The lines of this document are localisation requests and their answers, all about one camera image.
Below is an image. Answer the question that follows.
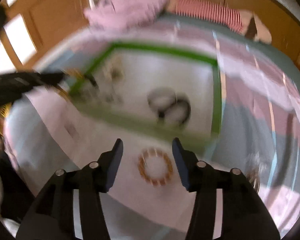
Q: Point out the pink padded jacket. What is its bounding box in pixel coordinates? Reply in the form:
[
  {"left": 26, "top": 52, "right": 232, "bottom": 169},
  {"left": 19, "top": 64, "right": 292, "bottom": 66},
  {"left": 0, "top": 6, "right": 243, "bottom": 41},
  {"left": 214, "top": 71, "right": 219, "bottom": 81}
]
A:
[{"left": 84, "top": 0, "right": 168, "bottom": 31}]

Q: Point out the patterned bed sheet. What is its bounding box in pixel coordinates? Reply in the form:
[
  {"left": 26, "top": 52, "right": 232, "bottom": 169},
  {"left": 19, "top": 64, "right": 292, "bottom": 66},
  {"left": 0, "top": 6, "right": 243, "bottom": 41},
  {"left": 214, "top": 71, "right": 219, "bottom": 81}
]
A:
[{"left": 4, "top": 17, "right": 300, "bottom": 239}]

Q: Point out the black wrist watch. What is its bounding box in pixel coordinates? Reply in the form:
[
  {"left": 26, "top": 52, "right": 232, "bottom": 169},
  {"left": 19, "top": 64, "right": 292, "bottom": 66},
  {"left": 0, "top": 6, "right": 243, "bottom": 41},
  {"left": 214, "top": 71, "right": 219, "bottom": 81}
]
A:
[{"left": 157, "top": 93, "right": 191, "bottom": 127}]

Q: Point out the amber bead bracelet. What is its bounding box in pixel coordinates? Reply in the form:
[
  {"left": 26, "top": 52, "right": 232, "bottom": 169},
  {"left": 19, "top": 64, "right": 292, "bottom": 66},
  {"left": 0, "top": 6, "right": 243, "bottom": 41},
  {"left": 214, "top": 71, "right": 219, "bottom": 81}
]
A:
[{"left": 137, "top": 147, "right": 174, "bottom": 186}]

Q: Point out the striped plush doll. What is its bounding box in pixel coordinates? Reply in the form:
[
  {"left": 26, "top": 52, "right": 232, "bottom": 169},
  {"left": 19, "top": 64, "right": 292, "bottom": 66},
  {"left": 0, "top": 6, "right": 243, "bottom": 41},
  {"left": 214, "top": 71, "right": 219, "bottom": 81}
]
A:
[{"left": 165, "top": 0, "right": 272, "bottom": 44}]

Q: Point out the green cardboard box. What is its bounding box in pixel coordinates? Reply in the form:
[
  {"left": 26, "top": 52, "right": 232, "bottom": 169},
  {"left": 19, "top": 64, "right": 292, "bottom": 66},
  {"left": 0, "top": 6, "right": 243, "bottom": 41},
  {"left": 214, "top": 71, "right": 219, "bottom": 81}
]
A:
[{"left": 69, "top": 41, "right": 222, "bottom": 154}]

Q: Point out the white wrist watch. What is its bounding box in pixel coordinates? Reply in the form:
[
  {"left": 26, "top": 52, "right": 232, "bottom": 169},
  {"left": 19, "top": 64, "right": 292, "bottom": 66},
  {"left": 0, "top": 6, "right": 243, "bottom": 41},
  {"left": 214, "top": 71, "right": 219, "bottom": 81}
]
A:
[{"left": 102, "top": 55, "right": 124, "bottom": 103}]

